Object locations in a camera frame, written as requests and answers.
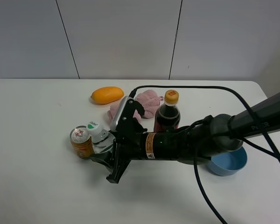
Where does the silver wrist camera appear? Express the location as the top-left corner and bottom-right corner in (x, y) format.
(110, 96), (132, 132)

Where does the blue bowl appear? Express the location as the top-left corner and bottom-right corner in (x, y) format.
(207, 147), (247, 176)

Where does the gold drink can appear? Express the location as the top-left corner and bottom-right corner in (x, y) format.
(70, 126), (94, 159)

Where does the clear water bottle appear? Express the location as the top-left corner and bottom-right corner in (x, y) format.
(87, 121), (115, 154)

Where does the pink rolled towel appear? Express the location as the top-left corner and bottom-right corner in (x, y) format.
(107, 91), (164, 123)

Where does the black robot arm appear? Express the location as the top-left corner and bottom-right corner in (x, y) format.
(91, 90), (280, 183)

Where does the dark cola bottle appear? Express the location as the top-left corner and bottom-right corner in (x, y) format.
(154, 90), (181, 132)

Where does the black cable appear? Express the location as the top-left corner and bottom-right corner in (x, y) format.
(128, 85), (280, 224)

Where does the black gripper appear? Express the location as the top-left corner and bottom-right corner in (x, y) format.
(90, 99), (147, 183)

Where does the yellow mango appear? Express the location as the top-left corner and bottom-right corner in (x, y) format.
(90, 86), (124, 105)

